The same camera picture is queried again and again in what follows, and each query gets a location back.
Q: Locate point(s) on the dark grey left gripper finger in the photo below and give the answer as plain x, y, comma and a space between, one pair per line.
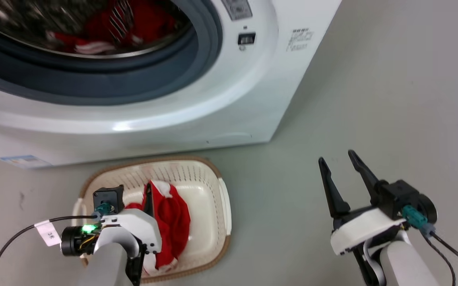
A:
148, 200

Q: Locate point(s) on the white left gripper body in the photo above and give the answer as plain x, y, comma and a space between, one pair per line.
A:
137, 224

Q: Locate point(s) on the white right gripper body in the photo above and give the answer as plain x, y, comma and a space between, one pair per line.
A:
362, 230

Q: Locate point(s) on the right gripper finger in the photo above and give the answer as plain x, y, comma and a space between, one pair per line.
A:
332, 190
366, 174

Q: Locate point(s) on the red white-trimmed garment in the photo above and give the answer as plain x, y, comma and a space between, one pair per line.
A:
173, 222

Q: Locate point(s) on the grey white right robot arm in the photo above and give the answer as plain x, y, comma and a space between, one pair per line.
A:
406, 264

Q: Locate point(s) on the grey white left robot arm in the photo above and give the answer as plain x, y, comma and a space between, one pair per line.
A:
107, 262

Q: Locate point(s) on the cream plastic laundry basket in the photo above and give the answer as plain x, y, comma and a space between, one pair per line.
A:
207, 190

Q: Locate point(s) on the white front-load washing machine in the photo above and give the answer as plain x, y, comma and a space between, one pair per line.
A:
253, 99

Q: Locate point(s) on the steel washing machine drum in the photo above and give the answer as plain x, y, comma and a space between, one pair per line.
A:
10, 24

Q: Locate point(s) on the grey rubber door gasket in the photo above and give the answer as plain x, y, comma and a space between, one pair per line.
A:
94, 85

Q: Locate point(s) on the blue white energy sticker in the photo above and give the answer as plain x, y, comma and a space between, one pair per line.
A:
24, 161

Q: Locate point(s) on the black door latch slot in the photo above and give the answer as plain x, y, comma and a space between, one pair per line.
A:
247, 38

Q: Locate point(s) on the red white garment in drum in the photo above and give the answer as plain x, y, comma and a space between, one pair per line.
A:
153, 20

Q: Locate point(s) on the dark striped garment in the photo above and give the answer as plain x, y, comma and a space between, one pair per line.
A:
119, 20

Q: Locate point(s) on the grey rating label plate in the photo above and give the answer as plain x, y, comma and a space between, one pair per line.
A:
237, 8

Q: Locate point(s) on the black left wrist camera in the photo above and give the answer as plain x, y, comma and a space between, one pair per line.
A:
109, 195

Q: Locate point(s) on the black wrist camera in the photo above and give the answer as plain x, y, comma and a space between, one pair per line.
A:
109, 195
406, 198

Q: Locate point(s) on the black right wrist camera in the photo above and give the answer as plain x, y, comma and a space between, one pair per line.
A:
406, 198

